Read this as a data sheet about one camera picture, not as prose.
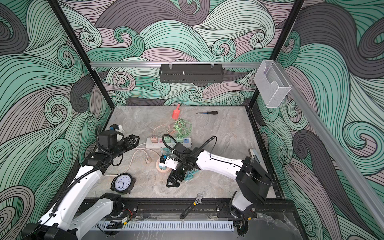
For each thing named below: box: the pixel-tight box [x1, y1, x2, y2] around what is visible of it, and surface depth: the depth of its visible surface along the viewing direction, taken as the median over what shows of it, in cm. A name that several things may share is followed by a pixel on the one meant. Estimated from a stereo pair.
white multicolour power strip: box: [145, 137, 193, 148], surface depth 97 cm
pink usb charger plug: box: [150, 136, 159, 144], surface depth 95 cm
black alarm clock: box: [109, 173, 137, 195], surface depth 81 cm
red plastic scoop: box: [172, 104, 181, 120], surface depth 116 cm
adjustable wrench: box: [180, 193, 204, 219], surface depth 76 cm
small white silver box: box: [248, 148, 261, 162], surface depth 92 cm
